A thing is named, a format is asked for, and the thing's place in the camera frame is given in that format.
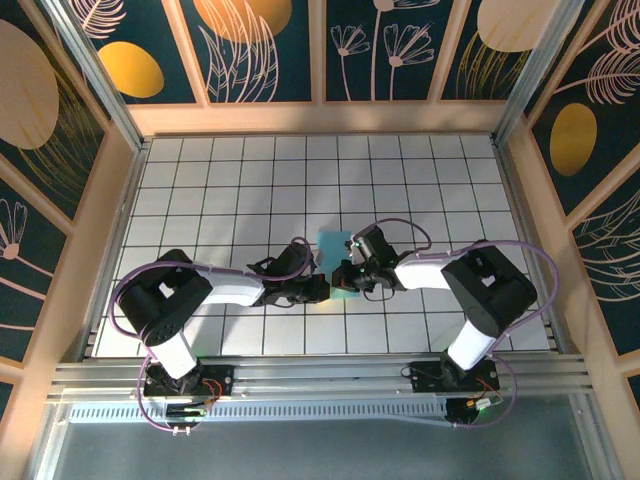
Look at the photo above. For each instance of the grey metal sheet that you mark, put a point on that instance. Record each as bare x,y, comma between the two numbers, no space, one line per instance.
320,450

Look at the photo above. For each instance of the aluminium side rail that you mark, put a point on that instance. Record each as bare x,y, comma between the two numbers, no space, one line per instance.
517,200
129,200

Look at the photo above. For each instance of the black round mount circuit board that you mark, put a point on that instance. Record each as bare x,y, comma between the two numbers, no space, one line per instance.
462,412

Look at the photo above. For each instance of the black base plate of left arm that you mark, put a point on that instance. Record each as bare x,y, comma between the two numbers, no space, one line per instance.
225,372

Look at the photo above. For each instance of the aluminium upright post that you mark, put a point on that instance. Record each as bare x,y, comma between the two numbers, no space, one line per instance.
530,75
97,75

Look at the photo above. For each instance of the light blue cloth shirt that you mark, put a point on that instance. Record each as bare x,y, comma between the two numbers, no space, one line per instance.
332,245

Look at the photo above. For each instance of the wide aluminium extrusion beam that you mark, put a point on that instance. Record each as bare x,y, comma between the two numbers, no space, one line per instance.
320,380

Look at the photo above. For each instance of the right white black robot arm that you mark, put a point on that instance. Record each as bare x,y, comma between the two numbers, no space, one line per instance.
487,290

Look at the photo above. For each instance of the black connector module green light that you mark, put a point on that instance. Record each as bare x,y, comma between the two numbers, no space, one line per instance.
185,412

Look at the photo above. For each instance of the black base plate of right arm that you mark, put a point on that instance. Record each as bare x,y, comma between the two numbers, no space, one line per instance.
425,380

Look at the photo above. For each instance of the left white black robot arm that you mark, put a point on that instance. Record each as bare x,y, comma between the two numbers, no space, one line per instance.
165,300

